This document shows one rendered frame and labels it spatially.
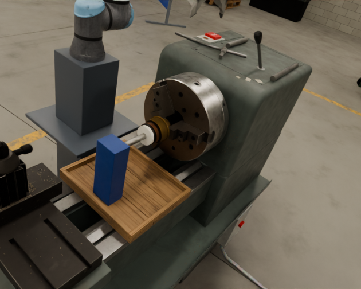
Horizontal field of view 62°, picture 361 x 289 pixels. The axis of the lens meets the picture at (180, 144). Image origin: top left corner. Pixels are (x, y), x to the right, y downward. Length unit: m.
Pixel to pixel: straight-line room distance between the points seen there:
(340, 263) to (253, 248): 0.65
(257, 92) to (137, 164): 0.52
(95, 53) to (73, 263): 0.88
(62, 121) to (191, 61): 0.73
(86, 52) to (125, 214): 0.72
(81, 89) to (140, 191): 0.55
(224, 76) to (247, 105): 0.14
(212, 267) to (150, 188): 1.06
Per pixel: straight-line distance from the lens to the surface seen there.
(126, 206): 1.04
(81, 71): 1.36
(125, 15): 1.45
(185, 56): 1.25
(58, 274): 0.81
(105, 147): 0.90
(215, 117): 1.04
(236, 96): 1.12
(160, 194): 1.10
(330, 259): 2.55
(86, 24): 1.36
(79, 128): 1.50
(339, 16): 11.00
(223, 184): 1.30
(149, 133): 0.99
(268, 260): 2.26
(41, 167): 0.96
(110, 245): 0.97
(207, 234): 1.48
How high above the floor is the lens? 1.67
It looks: 36 degrees down
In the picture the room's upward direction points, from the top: 16 degrees clockwise
